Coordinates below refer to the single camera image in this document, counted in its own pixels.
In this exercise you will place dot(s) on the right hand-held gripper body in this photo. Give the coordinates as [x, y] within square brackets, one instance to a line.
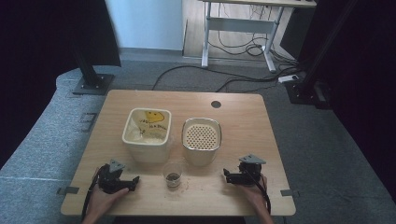
[251, 172]

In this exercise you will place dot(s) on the black curtain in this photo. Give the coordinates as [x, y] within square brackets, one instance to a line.
[37, 46]
[367, 77]

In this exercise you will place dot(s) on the grey tape strip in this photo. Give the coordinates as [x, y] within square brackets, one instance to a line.
[289, 193]
[68, 190]

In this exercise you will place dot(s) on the person's left hand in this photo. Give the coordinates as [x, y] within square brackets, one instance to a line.
[103, 200]

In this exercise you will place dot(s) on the clear plastic cup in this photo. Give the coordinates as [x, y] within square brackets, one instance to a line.
[172, 177]

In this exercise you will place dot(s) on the cream bin with plastic bag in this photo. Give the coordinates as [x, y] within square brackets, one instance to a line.
[146, 137]

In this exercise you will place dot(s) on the black stand with base plate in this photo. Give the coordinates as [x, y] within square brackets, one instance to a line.
[92, 77]
[306, 90]

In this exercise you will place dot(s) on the person's right hand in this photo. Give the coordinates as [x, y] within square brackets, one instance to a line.
[254, 196]

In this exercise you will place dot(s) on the cream container with perforated strainer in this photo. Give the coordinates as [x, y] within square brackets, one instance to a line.
[201, 140]

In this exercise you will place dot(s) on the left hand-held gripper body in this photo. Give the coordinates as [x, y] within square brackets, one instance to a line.
[109, 180]

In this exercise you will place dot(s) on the dark round table grommet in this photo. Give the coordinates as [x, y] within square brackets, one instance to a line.
[216, 104]

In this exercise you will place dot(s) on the white power strip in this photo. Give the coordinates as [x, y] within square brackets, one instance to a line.
[288, 78]

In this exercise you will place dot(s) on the white desk frame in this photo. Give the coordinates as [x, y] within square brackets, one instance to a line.
[239, 25]

